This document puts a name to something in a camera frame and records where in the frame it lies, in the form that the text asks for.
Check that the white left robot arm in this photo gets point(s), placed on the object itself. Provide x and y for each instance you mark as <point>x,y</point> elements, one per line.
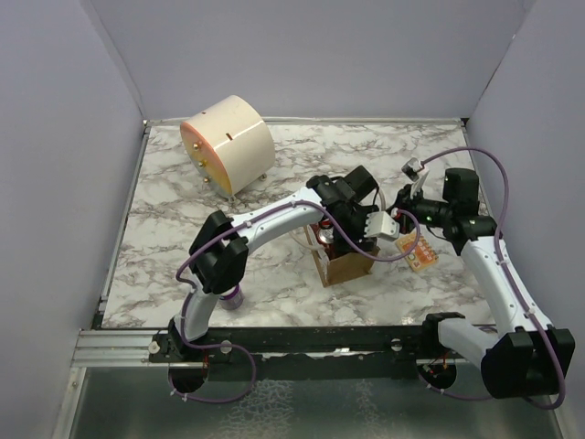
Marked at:
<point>217,257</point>

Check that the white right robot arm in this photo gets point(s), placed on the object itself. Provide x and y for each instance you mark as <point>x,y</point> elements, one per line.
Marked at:
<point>528,356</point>

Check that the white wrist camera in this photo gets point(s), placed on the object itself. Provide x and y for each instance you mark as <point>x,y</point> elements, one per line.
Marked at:
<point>381,225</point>
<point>417,172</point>

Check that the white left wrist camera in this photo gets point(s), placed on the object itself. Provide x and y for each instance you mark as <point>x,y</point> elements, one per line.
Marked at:
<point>381,225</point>

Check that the cream cylindrical drum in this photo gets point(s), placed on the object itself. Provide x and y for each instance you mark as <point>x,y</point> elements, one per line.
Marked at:
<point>230,145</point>

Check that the black base frame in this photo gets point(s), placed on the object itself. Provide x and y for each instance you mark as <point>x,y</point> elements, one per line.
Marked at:
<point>302,353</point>

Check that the red cola can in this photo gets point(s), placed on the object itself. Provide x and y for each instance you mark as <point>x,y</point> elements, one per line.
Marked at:
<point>325,236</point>

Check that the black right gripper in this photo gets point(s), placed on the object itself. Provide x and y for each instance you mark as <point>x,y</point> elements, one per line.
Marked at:
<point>404,200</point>

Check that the orange snack packet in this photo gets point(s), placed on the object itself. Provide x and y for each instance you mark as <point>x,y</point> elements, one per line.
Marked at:
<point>422,256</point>

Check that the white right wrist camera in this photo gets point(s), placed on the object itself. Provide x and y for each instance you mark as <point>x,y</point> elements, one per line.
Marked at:
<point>417,172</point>

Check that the purple fanta can front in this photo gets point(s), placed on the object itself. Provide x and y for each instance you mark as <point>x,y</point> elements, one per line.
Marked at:
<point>232,300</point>

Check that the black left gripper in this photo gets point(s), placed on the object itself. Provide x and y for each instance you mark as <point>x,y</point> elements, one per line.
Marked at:
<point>359,235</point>

